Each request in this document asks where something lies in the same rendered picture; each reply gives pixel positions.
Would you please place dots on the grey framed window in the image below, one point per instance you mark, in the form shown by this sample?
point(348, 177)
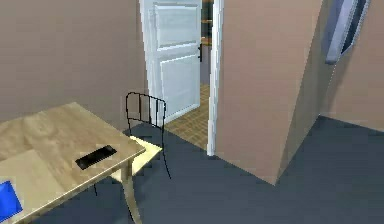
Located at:
point(343, 26)

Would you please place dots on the blue flat object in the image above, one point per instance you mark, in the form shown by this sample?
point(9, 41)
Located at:
point(7, 201)

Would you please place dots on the black remote control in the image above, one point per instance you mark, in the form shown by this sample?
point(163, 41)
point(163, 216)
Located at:
point(95, 156)

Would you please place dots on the wooden shelf unit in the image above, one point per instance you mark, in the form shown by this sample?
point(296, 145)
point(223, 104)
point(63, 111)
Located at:
point(206, 23)

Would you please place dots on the light wooden table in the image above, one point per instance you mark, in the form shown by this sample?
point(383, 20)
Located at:
point(50, 133)

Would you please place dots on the white panelled room door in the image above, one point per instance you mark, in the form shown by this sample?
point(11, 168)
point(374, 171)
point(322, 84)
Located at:
point(176, 60)

